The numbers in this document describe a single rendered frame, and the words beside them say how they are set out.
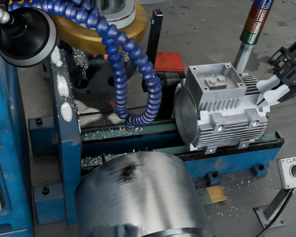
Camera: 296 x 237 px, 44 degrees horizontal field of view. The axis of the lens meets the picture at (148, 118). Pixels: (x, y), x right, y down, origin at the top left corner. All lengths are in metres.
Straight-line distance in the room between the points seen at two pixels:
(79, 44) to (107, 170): 0.23
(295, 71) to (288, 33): 1.05
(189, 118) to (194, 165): 0.14
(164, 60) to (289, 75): 0.71
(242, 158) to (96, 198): 0.59
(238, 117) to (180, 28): 0.86
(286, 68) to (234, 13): 1.09
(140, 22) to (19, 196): 0.43
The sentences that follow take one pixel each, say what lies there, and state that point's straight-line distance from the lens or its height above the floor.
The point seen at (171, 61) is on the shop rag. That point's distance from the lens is 1.51.
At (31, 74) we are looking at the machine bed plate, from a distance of 1.42.
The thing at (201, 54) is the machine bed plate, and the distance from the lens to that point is 1.61.
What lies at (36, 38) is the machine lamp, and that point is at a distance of 0.41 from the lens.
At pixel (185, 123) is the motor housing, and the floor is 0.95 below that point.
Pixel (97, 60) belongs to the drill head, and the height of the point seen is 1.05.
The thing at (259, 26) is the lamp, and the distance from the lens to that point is 1.28.
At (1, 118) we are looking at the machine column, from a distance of 0.63.
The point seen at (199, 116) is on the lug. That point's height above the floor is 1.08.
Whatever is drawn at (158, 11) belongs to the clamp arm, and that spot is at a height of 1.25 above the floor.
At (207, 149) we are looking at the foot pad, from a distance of 0.98.
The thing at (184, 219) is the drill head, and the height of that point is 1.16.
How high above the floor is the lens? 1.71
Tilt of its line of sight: 46 degrees down
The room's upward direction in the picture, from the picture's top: 11 degrees clockwise
